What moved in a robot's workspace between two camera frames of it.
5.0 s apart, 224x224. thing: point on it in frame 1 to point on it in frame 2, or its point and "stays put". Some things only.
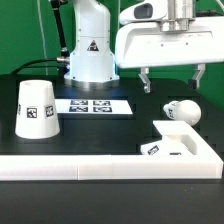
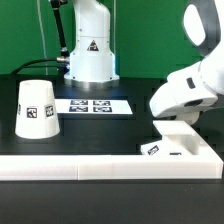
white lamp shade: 36,113 stays put
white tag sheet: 93,106 stays put
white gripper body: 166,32 to 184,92
